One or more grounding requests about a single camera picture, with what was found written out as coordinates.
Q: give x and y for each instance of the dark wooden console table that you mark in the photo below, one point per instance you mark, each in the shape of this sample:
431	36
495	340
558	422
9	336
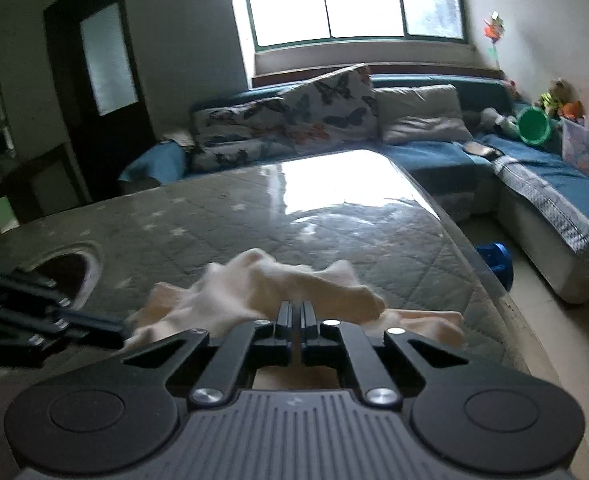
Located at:
39	170

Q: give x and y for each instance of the cream garment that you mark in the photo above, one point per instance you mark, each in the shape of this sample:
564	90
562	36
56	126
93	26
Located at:
254	280

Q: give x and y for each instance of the pink plush toy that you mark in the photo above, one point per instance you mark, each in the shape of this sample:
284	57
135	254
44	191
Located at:
511	90

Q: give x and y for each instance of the beige folded cloth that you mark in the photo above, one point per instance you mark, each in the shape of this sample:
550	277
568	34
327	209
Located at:
177	137

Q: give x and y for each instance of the beige cushion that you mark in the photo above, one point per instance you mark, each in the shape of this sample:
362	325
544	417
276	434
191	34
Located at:
419	112

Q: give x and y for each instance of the blue towel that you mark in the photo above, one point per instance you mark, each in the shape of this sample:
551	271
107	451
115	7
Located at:
154	162

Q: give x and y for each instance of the orange plush toy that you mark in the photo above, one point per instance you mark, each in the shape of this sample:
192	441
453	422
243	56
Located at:
571	110

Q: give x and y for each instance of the white plush toy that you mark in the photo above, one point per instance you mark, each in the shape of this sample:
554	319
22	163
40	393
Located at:
496	120

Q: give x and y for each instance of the colourful pinwheel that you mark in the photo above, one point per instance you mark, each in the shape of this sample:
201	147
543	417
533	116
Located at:
494	30

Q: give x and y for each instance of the dark door with frosted glass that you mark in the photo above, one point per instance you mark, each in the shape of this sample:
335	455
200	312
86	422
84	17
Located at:
104	110

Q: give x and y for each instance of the green plush toy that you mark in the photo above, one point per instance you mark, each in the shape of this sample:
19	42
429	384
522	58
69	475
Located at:
551	100

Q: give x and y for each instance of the teal sofa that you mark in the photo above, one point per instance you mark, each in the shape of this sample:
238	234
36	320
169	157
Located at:
424	157

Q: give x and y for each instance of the green framed window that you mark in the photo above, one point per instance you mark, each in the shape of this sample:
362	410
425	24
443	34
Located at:
354	0

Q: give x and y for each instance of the blue plastic object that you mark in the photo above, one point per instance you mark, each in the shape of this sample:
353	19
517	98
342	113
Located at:
494	265

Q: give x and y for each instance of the round black induction cooktop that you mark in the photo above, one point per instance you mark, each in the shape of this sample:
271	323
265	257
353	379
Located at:
69	272

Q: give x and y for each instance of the grey quilted star table cover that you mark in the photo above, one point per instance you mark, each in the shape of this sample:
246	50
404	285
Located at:
374	260

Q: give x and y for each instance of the dark flat item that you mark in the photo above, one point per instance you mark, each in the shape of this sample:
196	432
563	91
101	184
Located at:
481	150

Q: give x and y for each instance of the green plastic bucket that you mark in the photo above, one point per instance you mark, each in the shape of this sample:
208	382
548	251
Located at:
534	127

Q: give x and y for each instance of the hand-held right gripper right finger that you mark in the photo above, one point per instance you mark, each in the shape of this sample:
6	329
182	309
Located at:
308	327

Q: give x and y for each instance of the grey quilted sofa cover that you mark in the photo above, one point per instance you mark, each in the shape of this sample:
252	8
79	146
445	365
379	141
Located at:
539	195

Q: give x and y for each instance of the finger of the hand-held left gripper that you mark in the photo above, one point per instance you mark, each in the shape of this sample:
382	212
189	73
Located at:
29	287
74	327

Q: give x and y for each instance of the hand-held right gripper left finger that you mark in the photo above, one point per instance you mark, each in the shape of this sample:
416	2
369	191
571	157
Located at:
284	327

